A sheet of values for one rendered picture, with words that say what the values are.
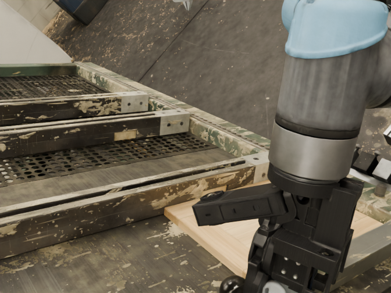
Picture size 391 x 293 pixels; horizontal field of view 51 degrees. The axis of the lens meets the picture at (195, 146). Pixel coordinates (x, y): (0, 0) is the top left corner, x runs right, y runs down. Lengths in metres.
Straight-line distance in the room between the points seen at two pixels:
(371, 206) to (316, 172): 0.69
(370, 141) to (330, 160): 1.85
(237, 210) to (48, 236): 0.47
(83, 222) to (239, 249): 0.31
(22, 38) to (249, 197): 4.30
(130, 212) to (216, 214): 0.45
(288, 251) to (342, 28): 0.20
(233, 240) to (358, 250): 0.24
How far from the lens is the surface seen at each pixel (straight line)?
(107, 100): 1.61
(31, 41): 4.65
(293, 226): 0.41
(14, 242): 0.80
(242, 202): 0.42
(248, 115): 2.62
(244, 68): 2.90
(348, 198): 0.38
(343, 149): 0.37
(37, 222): 0.80
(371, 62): 0.36
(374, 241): 0.91
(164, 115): 1.41
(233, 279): 0.50
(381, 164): 1.25
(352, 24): 0.34
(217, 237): 0.83
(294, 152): 0.36
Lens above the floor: 1.85
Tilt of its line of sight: 43 degrees down
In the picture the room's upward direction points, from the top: 49 degrees counter-clockwise
